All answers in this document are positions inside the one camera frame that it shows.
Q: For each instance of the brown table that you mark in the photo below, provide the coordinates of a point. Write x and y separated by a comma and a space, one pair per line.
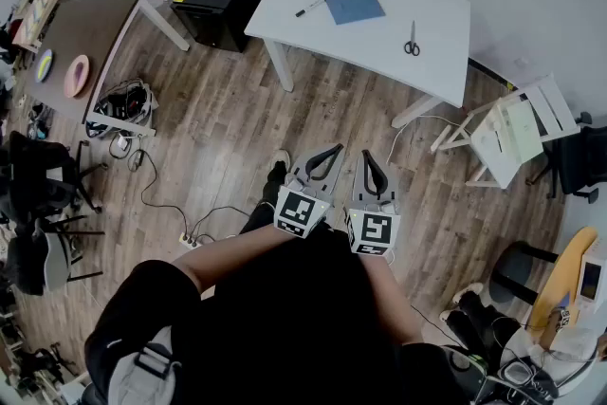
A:
85, 28

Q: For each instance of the white device with screen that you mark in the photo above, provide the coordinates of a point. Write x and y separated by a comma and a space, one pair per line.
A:
593, 280

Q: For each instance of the white box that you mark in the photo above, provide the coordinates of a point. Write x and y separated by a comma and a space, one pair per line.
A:
493, 147

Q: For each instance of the grey bag with black buckle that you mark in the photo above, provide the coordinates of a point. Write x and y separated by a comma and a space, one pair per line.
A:
128, 374

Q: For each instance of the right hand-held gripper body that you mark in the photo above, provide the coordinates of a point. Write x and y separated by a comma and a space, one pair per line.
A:
374, 230

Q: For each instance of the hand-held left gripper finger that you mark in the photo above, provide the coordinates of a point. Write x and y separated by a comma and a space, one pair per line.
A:
303, 171
329, 182

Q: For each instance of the person's black clothing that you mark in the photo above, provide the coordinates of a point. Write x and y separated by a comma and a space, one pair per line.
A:
294, 322

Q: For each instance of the yellow round table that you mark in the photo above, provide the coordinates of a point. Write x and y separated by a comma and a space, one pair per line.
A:
564, 280

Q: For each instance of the white power strip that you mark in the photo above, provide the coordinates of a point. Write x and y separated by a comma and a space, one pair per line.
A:
189, 240

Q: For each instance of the black stool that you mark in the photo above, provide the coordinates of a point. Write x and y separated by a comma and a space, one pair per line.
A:
517, 270

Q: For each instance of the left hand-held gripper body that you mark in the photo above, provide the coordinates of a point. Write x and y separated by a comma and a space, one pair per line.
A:
299, 211

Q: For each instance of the blue notebook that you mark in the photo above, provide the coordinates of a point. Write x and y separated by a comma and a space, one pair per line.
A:
355, 7

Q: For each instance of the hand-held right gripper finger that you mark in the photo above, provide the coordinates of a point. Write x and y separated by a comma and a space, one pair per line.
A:
388, 192
361, 189

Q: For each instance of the black cabinet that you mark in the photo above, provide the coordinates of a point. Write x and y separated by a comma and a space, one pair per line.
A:
213, 0

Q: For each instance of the person's white shoe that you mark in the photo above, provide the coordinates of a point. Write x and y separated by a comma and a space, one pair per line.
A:
283, 156

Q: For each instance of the grey chair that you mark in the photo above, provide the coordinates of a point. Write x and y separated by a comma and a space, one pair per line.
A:
57, 261

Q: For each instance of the black office chair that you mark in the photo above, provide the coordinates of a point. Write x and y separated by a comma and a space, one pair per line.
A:
583, 156
33, 166

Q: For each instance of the pink plate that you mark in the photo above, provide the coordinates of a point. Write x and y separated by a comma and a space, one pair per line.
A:
76, 76

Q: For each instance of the pale green box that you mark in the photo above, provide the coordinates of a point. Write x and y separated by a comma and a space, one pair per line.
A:
524, 128

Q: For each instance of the person's left forearm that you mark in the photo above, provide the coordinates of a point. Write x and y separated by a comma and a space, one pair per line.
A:
227, 256

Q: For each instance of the black and white marker pen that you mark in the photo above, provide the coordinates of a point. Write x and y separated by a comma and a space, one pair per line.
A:
310, 7

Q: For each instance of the blue and yellow plate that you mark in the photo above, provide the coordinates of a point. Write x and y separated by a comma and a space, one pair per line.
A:
43, 66

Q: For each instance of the person's right forearm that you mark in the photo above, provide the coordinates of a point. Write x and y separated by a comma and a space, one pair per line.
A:
393, 299

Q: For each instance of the white wooden chair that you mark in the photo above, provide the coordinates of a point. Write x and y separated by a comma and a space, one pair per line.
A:
555, 99

